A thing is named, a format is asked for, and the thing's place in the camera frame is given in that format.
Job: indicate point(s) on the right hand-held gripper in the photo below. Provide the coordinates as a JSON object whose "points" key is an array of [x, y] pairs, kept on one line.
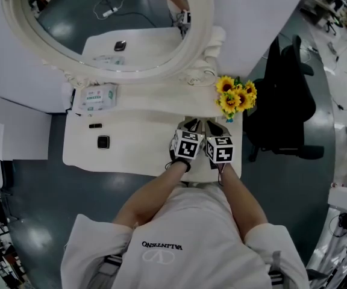
{"points": [[221, 152]]}

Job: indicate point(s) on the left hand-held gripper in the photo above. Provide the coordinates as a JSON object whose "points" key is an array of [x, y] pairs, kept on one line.
{"points": [[187, 146]]}

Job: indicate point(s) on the white ornate dressing table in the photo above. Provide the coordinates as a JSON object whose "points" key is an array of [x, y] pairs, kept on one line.
{"points": [[140, 143]]}

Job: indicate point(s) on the small black square box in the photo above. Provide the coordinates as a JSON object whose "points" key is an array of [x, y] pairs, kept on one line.
{"points": [[103, 141]]}

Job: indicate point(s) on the small black bar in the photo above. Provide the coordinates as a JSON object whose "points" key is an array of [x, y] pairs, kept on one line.
{"points": [[95, 126]]}

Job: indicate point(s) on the person's left forearm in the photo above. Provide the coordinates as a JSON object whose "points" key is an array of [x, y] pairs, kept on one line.
{"points": [[149, 197]]}

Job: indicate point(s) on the person's right forearm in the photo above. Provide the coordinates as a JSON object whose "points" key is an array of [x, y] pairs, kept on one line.
{"points": [[242, 203]]}

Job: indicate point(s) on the yellow sunflower bouquet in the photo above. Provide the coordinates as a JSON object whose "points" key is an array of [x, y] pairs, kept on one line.
{"points": [[233, 98]]}

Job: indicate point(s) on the black office chair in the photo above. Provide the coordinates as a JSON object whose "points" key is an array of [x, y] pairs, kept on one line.
{"points": [[282, 101]]}

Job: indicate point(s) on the oval cream-framed mirror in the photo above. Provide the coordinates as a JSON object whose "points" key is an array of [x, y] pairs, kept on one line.
{"points": [[197, 41]]}

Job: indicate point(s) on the white wet wipes pack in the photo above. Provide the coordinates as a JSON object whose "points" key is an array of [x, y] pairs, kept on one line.
{"points": [[98, 98]]}

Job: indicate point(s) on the person's white t-shirt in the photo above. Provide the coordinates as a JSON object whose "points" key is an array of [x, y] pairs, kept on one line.
{"points": [[191, 236]]}

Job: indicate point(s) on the small black and white device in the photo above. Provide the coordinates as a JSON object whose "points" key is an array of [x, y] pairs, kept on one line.
{"points": [[69, 98]]}

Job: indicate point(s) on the small red-capped bottle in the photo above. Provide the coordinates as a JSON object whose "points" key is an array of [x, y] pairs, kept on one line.
{"points": [[335, 185]]}

